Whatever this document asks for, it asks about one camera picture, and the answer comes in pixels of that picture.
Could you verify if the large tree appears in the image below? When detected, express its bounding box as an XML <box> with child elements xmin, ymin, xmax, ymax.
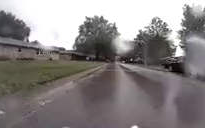
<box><xmin>72</xmin><ymin>14</ymin><xmax>121</xmax><ymax>61</ymax></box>

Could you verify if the low dark-roofed house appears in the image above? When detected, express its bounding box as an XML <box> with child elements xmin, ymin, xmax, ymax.
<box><xmin>58</xmin><ymin>49</ymin><xmax>98</xmax><ymax>62</ymax></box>

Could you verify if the grey asphalt road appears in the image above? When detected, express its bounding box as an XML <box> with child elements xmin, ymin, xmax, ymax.
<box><xmin>9</xmin><ymin>62</ymin><xmax>205</xmax><ymax>128</ymax></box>

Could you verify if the tall leafy tree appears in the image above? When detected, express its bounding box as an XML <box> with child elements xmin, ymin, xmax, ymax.
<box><xmin>176</xmin><ymin>3</ymin><xmax>205</xmax><ymax>52</ymax></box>
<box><xmin>133</xmin><ymin>16</ymin><xmax>178</xmax><ymax>65</ymax></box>

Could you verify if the concrete kerb gutter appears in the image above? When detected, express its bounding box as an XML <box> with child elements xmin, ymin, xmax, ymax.
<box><xmin>0</xmin><ymin>63</ymin><xmax>109</xmax><ymax>128</ymax></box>

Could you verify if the dark vehicle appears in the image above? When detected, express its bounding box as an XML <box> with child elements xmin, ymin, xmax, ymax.
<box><xmin>161</xmin><ymin>55</ymin><xmax>186</xmax><ymax>74</ymax></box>

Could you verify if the grass lawn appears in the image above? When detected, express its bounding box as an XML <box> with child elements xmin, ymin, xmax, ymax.
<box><xmin>0</xmin><ymin>59</ymin><xmax>106</xmax><ymax>101</ymax></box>

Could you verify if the brick house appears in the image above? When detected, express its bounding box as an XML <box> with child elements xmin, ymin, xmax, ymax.
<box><xmin>0</xmin><ymin>34</ymin><xmax>61</xmax><ymax>62</ymax></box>

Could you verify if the dark leafy tree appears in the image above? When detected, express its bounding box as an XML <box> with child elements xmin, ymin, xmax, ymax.
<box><xmin>0</xmin><ymin>9</ymin><xmax>32</xmax><ymax>43</ymax></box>

